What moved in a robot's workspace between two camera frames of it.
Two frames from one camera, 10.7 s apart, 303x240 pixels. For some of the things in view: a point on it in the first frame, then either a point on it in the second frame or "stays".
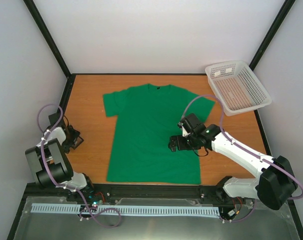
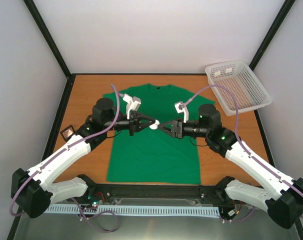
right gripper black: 181,146 → 177,128
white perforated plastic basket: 236,88 stays
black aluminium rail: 190,194 stays
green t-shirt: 147,116 stays
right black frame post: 271,33 stays
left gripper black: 75,134 → 135,124
